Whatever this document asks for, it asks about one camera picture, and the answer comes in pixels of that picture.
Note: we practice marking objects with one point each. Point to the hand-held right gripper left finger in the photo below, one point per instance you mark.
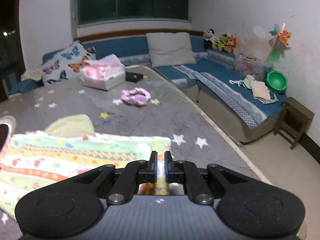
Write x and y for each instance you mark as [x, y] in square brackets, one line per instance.
[154, 166]

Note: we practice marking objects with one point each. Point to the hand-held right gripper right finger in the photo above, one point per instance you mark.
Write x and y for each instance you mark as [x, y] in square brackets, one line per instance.
[167, 166]

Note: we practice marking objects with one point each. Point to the patterned green baby garment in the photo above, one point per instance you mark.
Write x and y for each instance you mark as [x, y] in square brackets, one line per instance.
[75, 152]

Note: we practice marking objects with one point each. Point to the grey star-print table cover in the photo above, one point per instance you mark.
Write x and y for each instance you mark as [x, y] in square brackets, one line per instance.
[150, 115]

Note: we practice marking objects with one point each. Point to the pink scrunchie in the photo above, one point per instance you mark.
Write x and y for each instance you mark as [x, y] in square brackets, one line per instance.
[136, 97]

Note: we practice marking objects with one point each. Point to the blue sofa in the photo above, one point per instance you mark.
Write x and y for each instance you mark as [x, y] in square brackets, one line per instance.
[220, 90]

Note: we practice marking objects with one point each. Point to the pink tissue pack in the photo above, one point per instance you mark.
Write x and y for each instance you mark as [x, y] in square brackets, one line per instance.
[105, 75]

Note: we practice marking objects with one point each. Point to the plain grey pillow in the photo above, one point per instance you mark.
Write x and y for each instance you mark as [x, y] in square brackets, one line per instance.
[170, 48]

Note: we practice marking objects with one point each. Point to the beige folded cloth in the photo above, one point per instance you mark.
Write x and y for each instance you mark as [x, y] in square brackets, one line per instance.
[260, 90]

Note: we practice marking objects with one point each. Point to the clear storage box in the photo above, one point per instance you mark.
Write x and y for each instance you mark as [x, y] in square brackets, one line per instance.
[250, 67]

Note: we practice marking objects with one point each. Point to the panda plush toy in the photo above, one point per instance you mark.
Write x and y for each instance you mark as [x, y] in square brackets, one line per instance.
[209, 38]

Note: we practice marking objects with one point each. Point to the yellow-green plush toy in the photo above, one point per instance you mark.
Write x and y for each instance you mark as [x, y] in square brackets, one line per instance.
[222, 42]

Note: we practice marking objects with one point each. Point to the butterfly print pillow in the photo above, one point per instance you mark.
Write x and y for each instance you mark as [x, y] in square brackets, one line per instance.
[65, 62]

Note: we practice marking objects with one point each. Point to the green plastic basin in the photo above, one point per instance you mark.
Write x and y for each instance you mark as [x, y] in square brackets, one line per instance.
[276, 81]

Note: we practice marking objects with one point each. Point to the orange plush toy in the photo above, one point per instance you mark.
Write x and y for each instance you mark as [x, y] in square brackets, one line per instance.
[232, 43]

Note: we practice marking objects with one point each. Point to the dark wooden stool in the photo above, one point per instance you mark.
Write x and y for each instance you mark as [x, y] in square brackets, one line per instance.
[296, 110]

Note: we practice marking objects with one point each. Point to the cream crumpled cloth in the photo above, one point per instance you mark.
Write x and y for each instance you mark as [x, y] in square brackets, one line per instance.
[31, 75]

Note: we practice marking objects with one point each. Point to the dark window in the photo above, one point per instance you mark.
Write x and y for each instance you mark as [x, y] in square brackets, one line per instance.
[135, 0]

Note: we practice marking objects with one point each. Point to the colourful pinwheel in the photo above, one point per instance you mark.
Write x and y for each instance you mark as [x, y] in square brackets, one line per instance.
[282, 36]

